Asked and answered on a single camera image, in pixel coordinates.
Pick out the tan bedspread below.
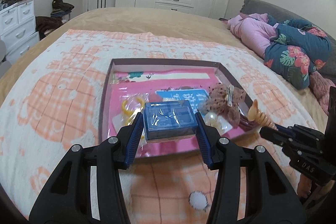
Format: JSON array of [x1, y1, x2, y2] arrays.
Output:
[[1, 8, 327, 129]]

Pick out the yellow bangles packet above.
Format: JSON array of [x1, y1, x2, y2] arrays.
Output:
[[110, 94, 147, 133]]

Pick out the pink padded jacket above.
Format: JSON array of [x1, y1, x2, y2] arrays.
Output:
[[226, 13, 277, 59]]

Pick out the blue floral quilt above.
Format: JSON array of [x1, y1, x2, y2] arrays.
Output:
[[264, 19, 332, 90]]

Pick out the brown cardboard tray box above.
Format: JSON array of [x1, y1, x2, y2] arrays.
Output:
[[98, 58, 257, 157]]

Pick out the dotted mesh bow clip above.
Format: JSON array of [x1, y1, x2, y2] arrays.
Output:
[[198, 83, 246, 128]]

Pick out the pink booklet in tray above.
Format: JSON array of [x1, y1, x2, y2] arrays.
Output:
[[109, 70, 227, 158]]

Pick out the amber spiral hair clip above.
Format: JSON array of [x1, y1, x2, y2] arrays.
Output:
[[247, 100, 277, 130]]

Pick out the dark clothes pile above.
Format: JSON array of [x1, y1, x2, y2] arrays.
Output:
[[35, 0, 75, 40]]

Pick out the pink knitted cloth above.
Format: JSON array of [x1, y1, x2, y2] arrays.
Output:
[[309, 71, 335, 115]]

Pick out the white drawer cabinet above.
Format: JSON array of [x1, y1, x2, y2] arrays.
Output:
[[1, 0, 40, 65]]

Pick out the dark red banana clip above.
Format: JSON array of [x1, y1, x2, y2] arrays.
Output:
[[239, 114, 259, 132]]

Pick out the pearl earrings card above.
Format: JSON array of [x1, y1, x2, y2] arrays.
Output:
[[202, 112, 233, 135]]

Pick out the grey chair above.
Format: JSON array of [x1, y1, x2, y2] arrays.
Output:
[[0, 40, 11, 78]]

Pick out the small blue jewelry box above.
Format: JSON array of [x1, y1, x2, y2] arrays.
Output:
[[143, 100, 198, 142]]

